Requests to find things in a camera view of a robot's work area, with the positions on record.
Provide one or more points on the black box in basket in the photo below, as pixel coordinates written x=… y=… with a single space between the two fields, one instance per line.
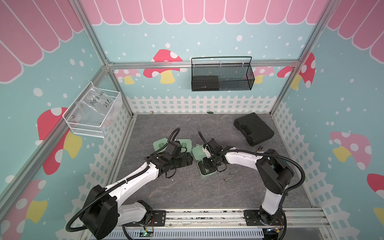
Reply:
x=205 y=83

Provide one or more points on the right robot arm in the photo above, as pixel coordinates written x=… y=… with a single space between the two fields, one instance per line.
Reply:
x=279 y=174

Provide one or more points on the front aluminium rail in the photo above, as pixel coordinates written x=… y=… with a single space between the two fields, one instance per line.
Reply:
x=237 y=218

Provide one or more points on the green case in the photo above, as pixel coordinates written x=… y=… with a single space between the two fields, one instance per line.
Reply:
x=187 y=143
x=204 y=166
x=159 y=143

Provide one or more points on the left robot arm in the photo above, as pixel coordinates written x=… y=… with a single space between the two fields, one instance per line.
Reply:
x=104 y=207

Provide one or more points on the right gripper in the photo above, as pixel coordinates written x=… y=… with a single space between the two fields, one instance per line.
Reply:
x=215 y=167

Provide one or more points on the black wire wall basket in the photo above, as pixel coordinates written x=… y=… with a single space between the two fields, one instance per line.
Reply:
x=235 y=73

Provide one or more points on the black plastic tool case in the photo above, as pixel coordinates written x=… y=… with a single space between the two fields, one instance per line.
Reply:
x=254 y=129

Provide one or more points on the clear plastic bag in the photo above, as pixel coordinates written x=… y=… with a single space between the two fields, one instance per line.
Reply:
x=97 y=109

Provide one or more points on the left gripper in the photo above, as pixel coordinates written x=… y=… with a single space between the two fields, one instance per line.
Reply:
x=184 y=162

